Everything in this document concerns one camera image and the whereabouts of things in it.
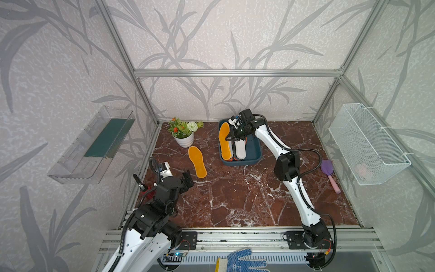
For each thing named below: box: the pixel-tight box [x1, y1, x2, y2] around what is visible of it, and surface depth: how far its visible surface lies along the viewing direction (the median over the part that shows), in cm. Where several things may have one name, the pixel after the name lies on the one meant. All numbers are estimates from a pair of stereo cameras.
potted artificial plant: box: [167, 116, 204, 148], surface depth 101 cm
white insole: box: [234, 138, 247, 160], surface depth 101 cm
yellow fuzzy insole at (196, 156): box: [188, 146, 208, 179], surface depth 103 cm
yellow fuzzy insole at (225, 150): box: [218, 122, 232, 161], surface depth 98 cm
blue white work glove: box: [226, 248, 271, 272], surface depth 69 cm
